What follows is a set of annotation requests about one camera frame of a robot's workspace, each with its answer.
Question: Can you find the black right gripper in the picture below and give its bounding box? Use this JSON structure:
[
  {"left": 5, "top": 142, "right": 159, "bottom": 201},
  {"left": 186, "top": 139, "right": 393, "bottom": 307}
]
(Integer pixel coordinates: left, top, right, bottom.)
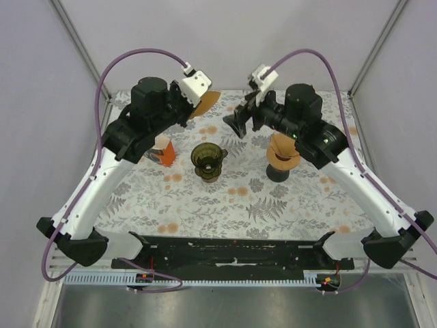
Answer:
[{"left": 223, "top": 84, "right": 302, "bottom": 140}]

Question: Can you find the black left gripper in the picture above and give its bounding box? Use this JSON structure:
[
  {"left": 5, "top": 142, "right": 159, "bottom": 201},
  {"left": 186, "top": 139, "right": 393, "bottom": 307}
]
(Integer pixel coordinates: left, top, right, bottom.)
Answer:
[{"left": 152, "top": 80, "right": 203, "bottom": 136}]

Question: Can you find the dark green glass jar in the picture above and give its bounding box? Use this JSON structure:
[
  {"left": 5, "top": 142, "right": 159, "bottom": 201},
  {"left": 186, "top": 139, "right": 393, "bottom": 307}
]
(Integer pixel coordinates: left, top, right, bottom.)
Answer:
[{"left": 191, "top": 142, "right": 228, "bottom": 178}]

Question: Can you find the single brown paper coffee filter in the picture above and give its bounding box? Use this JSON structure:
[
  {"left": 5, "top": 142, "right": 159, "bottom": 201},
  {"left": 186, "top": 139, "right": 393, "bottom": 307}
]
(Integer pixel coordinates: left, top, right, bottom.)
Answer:
[{"left": 270, "top": 133, "right": 299, "bottom": 159}]

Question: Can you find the round bamboo dripper holder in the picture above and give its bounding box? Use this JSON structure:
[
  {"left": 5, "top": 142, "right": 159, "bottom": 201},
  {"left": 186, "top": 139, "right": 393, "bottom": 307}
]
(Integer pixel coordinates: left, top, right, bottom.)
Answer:
[{"left": 266, "top": 146, "right": 301, "bottom": 171}]

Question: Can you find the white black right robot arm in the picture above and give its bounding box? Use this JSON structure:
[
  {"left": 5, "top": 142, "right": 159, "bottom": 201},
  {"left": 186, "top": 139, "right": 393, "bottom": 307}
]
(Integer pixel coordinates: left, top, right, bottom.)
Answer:
[{"left": 223, "top": 83, "right": 434, "bottom": 269}]

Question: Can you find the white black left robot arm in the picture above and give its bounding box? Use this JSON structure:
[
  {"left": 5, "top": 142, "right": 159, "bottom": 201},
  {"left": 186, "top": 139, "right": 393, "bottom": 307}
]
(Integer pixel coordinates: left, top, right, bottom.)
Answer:
[{"left": 37, "top": 72, "right": 211, "bottom": 269}]

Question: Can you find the orange coffee filter box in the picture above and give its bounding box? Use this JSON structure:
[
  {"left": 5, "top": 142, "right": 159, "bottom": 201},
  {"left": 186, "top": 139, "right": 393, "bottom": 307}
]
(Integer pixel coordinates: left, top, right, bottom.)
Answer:
[{"left": 144, "top": 135, "right": 176, "bottom": 167}]

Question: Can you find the floral patterned table mat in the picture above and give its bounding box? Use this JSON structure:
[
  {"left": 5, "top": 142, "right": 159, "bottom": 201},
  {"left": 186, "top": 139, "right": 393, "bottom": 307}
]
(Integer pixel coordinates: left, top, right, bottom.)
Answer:
[{"left": 96, "top": 90, "right": 372, "bottom": 240}]

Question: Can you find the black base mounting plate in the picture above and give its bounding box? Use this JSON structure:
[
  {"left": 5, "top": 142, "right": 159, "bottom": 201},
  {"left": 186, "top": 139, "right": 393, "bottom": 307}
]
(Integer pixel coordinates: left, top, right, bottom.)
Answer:
[{"left": 131, "top": 235, "right": 354, "bottom": 275}]

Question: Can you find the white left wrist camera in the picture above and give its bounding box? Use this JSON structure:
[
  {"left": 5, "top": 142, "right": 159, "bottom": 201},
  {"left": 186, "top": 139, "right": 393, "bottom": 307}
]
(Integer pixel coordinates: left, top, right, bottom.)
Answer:
[{"left": 179, "top": 62, "right": 212, "bottom": 107}]

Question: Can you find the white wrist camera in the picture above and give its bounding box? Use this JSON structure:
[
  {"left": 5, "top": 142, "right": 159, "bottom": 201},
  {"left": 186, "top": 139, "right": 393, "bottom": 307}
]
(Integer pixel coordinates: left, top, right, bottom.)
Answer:
[
  {"left": 248, "top": 64, "right": 279, "bottom": 107},
  {"left": 179, "top": 62, "right": 212, "bottom": 107}
]

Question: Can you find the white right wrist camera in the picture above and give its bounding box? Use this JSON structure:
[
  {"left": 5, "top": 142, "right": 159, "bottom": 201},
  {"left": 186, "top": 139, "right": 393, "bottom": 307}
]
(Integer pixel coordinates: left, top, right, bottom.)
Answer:
[{"left": 248, "top": 64, "right": 279, "bottom": 107}]

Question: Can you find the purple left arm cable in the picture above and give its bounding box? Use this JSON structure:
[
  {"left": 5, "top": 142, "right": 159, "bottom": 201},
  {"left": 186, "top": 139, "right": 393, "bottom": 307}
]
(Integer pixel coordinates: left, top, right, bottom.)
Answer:
[{"left": 40, "top": 48, "right": 184, "bottom": 294}]

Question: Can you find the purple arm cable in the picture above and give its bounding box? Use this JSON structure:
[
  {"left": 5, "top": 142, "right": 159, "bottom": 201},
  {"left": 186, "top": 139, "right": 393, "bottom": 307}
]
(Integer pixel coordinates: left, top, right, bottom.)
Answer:
[
  {"left": 262, "top": 49, "right": 437, "bottom": 295},
  {"left": 40, "top": 48, "right": 184, "bottom": 294}
]

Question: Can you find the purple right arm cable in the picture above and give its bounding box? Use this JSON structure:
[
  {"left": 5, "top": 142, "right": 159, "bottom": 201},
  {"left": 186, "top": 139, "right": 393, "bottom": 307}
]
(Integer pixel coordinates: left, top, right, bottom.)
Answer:
[{"left": 262, "top": 49, "right": 437, "bottom": 295}]

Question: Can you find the right aluminium frame post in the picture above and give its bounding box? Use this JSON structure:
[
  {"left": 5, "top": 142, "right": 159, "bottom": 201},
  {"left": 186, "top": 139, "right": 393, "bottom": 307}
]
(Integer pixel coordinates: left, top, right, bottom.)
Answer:
[{"left": 348, "top": 0, "right": 410, "bottom": 99}]

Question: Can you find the white slotted cable duct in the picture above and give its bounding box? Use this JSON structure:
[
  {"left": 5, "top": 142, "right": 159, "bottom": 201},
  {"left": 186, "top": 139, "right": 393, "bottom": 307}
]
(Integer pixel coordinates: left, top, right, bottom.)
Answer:
[{"left": 64, "top": 271, "right": 333, "bottom": 288}]

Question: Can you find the aluminium front rail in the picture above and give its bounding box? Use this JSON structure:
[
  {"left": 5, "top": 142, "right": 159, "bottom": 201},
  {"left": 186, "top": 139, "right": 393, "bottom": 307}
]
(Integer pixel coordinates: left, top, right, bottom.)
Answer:
[{"left": 47, "top": 244, "right": 423, "bottom": 274}]

